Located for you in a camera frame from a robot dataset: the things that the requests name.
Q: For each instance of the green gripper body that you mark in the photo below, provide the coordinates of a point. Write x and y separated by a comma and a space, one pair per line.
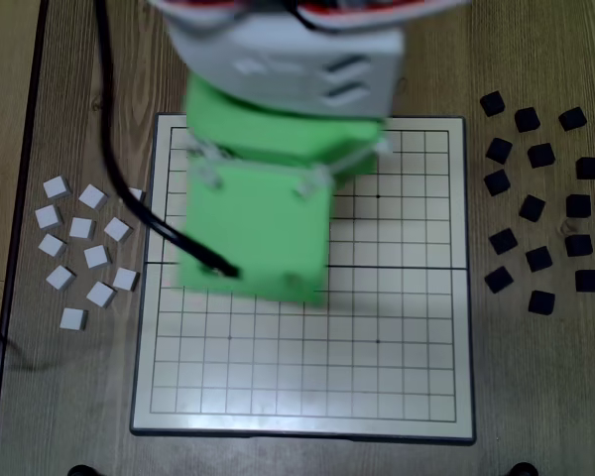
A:
278, 136

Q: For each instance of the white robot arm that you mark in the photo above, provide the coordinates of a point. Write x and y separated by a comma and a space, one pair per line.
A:
277, 64

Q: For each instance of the white square stone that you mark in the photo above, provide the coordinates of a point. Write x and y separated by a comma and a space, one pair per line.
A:
93, 197
101, 294
138, 194
74, 319
82, 228
60, 277
52, 245
125, 278
117, 229
97, 256
56, 188
48, 216

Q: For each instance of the black square stone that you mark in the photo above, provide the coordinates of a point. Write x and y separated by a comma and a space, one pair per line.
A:
532, 207
587, 280
503, 241
499, 150
527, 119
499, 279
578, 245
541, 302
497, 182
492, 103
578, 205
588, 168
541, 155
572, 119
539, 259

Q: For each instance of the white go board with grid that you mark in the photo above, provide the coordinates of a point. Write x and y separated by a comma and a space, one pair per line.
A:
377, 347

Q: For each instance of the black stand foot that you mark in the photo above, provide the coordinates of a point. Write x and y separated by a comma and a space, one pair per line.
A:
523, 469
82, 470

